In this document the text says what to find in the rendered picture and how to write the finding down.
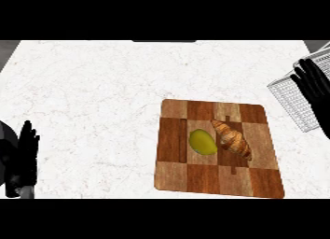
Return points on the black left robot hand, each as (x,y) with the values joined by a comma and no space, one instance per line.
(20,158)

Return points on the checkered wooden cutting board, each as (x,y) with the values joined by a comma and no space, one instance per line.
(218,149)

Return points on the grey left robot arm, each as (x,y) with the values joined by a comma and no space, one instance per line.
(26,192)

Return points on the yellow-green mango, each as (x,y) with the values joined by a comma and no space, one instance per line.
(202,142)

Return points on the brown croissant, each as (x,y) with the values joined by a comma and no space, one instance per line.
(231,139)

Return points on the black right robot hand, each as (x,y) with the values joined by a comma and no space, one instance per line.
(323,96)

